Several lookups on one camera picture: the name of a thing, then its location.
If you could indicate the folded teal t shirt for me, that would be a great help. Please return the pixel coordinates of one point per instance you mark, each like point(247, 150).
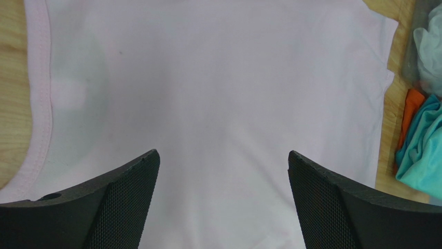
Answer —
point(419, 159)

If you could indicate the pink t shirt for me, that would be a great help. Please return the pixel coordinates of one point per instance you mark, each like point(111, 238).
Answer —
point(223, 90)

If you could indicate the clear plastic bin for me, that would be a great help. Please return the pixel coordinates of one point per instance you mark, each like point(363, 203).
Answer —
point(420, 18)

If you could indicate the orange folded cloth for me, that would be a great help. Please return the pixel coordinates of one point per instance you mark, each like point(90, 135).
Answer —
point(413, 102)

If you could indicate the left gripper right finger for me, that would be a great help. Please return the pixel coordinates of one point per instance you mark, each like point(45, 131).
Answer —
point(337, 212)

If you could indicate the crumpled white t shirt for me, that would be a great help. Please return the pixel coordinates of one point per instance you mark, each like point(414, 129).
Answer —
point(428, 45)

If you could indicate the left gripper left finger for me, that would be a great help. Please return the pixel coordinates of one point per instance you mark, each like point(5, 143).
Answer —
point(108, 211)

